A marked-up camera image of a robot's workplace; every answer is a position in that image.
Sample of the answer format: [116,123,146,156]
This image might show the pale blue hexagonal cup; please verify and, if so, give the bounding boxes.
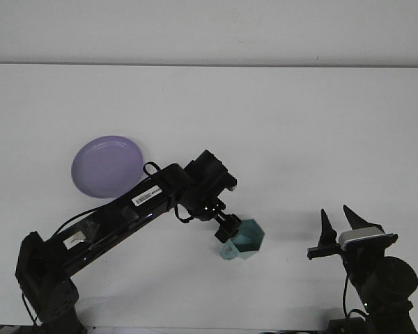
[218,218,267,262]

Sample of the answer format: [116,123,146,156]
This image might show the pale purple round plate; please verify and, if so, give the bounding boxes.
[70,134,146,200]

